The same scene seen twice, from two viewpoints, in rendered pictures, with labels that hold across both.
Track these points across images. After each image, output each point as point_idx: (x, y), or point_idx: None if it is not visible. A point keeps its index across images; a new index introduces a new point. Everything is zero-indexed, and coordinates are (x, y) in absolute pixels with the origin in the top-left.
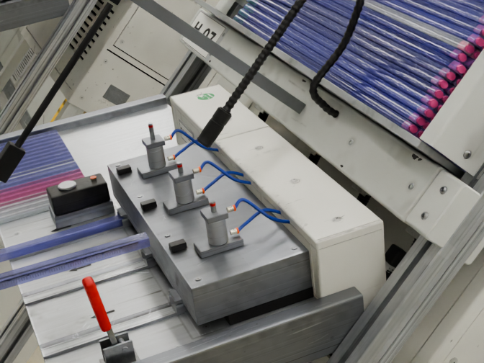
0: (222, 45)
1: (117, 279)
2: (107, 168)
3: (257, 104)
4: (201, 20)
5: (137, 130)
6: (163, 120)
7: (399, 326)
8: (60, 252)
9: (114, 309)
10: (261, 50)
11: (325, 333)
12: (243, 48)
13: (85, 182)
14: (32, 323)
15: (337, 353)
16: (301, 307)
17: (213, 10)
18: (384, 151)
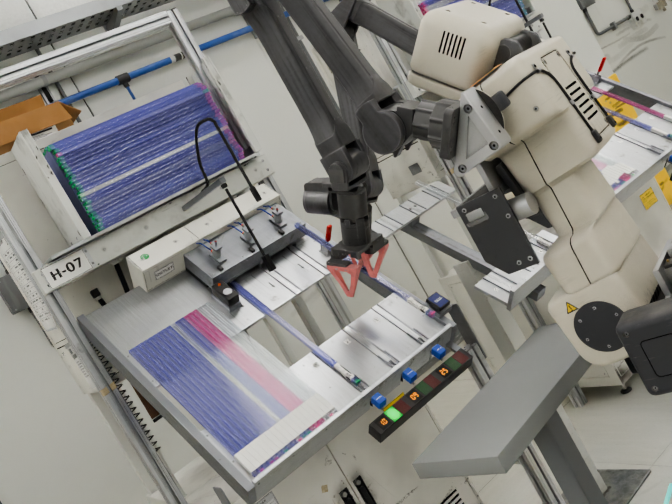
0: (94, 252)
1: (277, 270)
2: (175, 311)
3: (114, 262)
4: (51, 269)
5: (124, 317)
6: (112, 309)
7: None
8: (260, 296)
9: (297, 264)
10: (238, 163)
11: None
12: (112, 237)
13: (222, 287)
14: (312, 283)
15: None
16: None
17: (81, 242)
18: (235, 175)
